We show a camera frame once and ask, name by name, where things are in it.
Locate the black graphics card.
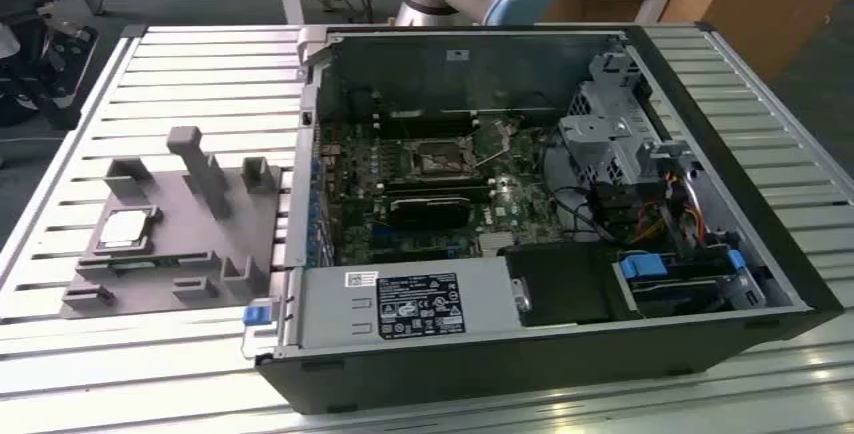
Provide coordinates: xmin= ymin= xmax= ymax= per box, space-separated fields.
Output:
xmin=388 ymin=196 xmax=471 ymax=229

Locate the silver metal drive cage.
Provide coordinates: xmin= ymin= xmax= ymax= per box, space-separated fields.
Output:
xmin=556 ymin=50 xmax=669 ymax=191

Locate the red yellow wire bundle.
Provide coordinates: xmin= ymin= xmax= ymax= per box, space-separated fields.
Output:
xmin=635 ymin=168 xmax=707 ymax=246

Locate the silver square CPU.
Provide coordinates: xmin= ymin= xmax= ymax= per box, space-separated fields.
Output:
xmin=97 ymin=209 xmax=154 ymax=248

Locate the silver power supply box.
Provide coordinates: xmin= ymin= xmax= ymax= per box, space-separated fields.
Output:
xmin=291 ymin=265 xmax=524 ymax=351

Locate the metal socket cover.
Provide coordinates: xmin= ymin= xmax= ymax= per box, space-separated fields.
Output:
xmin=489 ymin=120 xmax=521 ymax=155

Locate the black wire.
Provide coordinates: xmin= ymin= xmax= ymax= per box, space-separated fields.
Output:
xmin=549 ymin=185 xmax=605 ymax=238

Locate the black equipment stand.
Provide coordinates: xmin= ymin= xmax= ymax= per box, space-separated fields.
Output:
xmin=0 ymin=0 xmax=102 ymax=131

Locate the grey parts rack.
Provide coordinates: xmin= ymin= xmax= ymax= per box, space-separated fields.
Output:
xmin=57 ymin=125 xmax=285 ymax=323

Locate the black open PC case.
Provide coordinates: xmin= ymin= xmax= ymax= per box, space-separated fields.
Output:
xmin=252 ymin=22 xmax=846 ymax=416

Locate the CPU socket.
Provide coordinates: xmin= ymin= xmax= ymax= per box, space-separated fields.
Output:
xmin=415 ymin=140 xmax=479 ymax=176

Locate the black RAM slot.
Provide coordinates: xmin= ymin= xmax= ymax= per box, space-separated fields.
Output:
xmin=383 ymin=180 xmax=488 ymax=193
xmin=397 ymin=112 xmax=480 ymax=138
xmin=383 ymin=189 xmax=489 ymax=202

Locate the green motherboard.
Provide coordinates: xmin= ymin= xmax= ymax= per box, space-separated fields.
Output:
xmin=312 ymin=117 xmax=569 ymax=268

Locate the blue disk carrier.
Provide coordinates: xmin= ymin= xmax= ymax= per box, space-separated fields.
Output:
xmin=617 ymin=251 xmax=669 ymax=286

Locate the green RAM stick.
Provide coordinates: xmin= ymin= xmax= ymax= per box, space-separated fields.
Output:
xmin=105 ymin=259 xmax=209 ymax=272

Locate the small silver heatsink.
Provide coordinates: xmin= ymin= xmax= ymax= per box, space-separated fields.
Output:
xmin=479 ymin=233 xmax=520 ymax=256

